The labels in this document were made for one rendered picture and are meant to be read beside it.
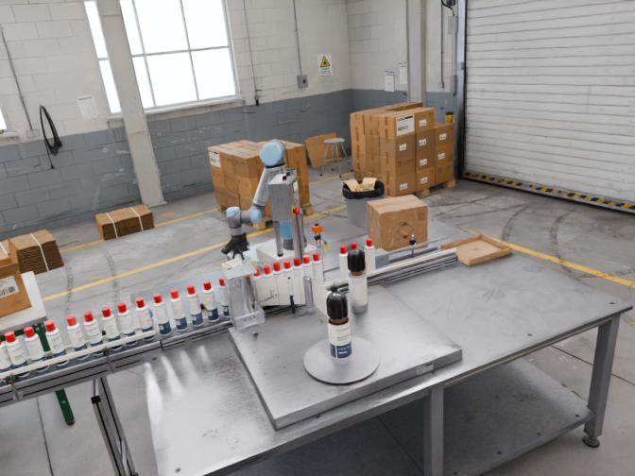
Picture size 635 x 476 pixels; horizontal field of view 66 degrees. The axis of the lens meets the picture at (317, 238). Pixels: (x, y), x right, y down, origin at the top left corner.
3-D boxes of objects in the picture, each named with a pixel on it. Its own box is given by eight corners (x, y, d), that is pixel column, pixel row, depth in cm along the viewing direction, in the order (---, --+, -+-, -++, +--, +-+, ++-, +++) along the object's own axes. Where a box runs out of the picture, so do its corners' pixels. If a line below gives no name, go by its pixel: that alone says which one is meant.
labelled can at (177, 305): (178, 332, 227) (168, 294, 220) (176, 328, 232) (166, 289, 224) (189, 330, 229) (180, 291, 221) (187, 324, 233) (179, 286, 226)
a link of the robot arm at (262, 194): (273, 134, 281) (248, 211, 298) (268, 136, 271) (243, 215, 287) (292, 142, 281) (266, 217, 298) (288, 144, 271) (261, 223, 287)
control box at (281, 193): (272, 221, 236) (266, 183, 229) (282, 210, 252) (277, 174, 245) (292, 221, 234) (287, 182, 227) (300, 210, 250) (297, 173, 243)
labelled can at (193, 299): (194, 328, 230) (185, 289, 222) (192, 323, 234) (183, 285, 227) (204, 325, 232) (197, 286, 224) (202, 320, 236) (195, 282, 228)
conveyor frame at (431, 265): (162, 350, 224) (160, 342, 222) (159, 339, 233) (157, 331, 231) (457, 262, 280) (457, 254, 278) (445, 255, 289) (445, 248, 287)
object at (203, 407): (163, 496, 152) (161, 491, 152) (129, 297, 282) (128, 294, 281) (632, 309, 224) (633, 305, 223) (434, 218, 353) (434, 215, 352)
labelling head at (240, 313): (236, 330, 224) (227, 280, 215) (229, 317, 235) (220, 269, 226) (265, 321, 229) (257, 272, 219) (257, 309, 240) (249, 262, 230)
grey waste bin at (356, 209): (363, 250, 511) (360, 194, 488) (338, 240, 545) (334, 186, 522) (394, 239, 532) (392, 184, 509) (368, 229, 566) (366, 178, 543)
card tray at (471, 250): (469, 266, 274) (469, 260, 272) (440, 250, 296) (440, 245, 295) (511, 253, 284) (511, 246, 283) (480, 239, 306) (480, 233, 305)
